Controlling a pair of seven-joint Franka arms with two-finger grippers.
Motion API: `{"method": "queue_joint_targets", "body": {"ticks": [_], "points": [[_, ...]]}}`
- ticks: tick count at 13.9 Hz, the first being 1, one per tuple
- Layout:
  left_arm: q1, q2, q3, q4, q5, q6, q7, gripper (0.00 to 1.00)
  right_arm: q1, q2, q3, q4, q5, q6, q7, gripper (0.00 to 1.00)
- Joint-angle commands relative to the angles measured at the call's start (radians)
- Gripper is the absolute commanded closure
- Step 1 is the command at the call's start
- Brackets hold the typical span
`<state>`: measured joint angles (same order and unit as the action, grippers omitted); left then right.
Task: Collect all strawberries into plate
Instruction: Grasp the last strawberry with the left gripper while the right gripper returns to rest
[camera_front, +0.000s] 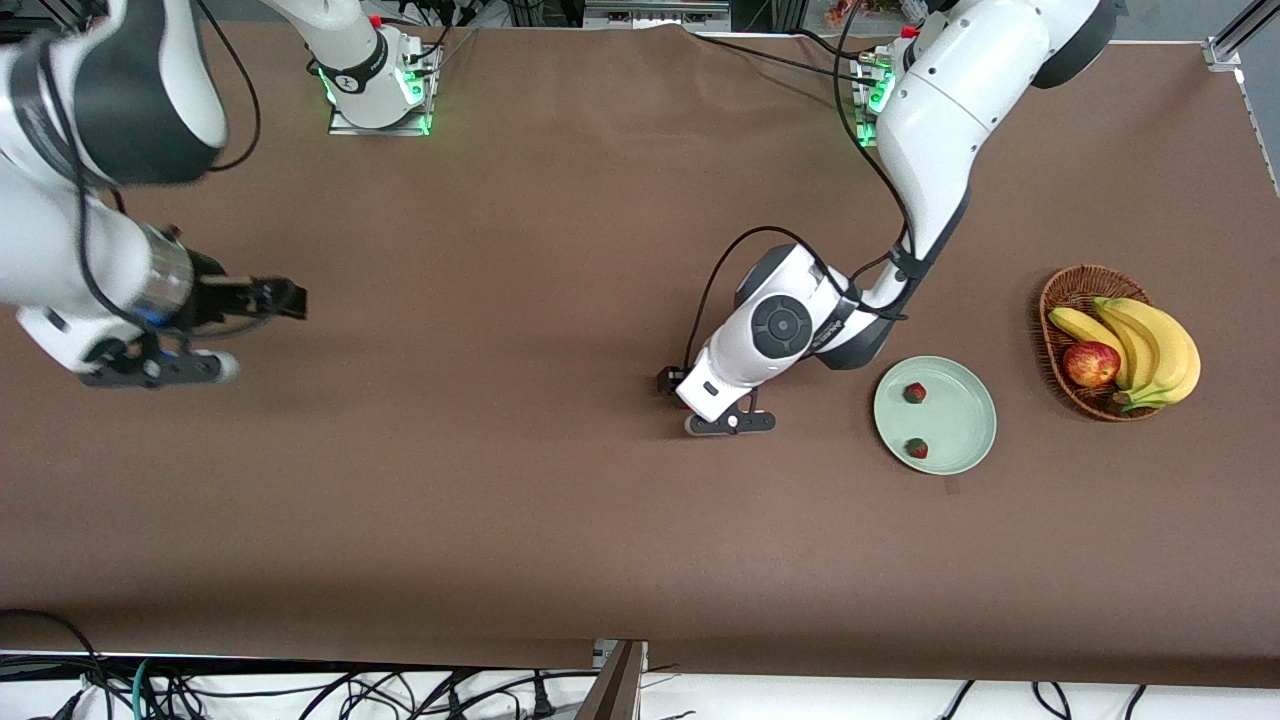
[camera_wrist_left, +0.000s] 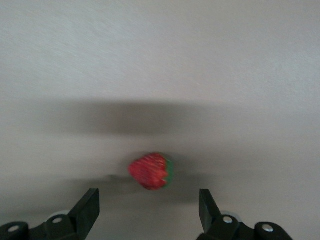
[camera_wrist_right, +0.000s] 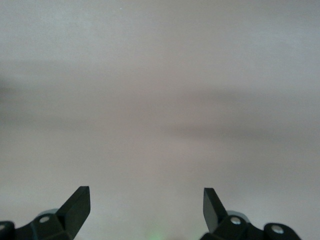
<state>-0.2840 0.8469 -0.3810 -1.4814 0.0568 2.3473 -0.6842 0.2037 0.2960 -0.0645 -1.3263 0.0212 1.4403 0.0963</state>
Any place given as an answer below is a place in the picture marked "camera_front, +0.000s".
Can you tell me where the pale green round plate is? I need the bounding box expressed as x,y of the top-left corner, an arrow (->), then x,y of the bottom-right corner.
873,356 -> 998,476

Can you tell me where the brown table cover sheet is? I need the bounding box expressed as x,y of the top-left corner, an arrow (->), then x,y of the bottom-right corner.
0,15 -> 1280,691

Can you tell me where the brown wicker basket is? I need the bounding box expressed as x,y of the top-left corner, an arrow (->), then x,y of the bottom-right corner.
1038,264 -> 1166,423

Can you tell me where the red yellow apple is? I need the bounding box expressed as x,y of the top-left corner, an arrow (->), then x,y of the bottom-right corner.
1062,341 -> 1122,389

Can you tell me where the yellow banana bunch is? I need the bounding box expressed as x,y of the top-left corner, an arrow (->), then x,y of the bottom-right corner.
1047,296 -> 1202,412

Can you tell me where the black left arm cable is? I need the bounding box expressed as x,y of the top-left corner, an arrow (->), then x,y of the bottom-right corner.
683,0 -> 916,376

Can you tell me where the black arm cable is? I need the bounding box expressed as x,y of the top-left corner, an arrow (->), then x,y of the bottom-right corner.
30,0 -> 263,331
683,0 -> 916,376

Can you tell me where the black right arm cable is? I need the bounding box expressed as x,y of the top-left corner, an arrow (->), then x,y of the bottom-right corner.
30,0 -> 263,331

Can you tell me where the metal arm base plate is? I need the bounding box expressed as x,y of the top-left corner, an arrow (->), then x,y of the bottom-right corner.
853,55 -> 896,149
328,98 -> 433,137

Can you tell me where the black base power cable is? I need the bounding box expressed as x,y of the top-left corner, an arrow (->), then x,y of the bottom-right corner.
688,33 -> 873,85
792,28 -> 879,63

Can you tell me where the grey metal rail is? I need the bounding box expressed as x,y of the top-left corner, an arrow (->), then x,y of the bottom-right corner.
583,0 -> 733,31

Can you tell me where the thick black floor cable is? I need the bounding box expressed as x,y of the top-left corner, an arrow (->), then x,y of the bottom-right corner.
0,608 -> 113,720

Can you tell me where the aluminium frame profile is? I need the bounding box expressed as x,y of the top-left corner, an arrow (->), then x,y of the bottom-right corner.
1205,0 -> 1280,71

